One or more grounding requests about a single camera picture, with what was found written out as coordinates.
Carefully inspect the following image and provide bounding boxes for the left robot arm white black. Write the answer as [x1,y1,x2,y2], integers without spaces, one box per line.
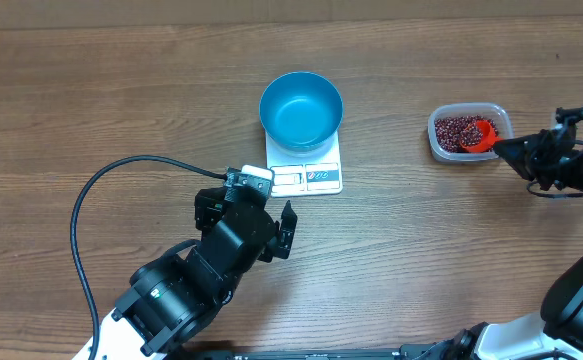
[76,165,297,359]

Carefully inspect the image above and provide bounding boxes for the white digital kitchen scale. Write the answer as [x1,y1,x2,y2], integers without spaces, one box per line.
[266,133,343,198]

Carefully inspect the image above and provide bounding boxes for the orange scoop with blue handle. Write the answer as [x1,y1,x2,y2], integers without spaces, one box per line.
[459,120,501,153]

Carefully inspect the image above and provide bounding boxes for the blue plastic bowl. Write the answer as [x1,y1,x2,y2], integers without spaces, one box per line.
[258,71,345,152]

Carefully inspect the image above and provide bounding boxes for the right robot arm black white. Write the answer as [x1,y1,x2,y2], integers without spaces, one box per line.
[421,108,583,359]

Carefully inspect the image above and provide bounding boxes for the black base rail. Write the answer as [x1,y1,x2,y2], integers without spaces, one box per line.
[167,340,450,360]

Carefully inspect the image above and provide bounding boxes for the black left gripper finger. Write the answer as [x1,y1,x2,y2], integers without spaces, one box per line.
[194,187,226,231]
[258,200,298,263]

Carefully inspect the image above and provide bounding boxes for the clear plastic food container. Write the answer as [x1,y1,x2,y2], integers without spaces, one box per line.
[428,102,514,163]

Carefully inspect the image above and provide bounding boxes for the red adzuki beans in container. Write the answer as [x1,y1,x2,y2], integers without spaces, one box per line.
[434,115,499,153]

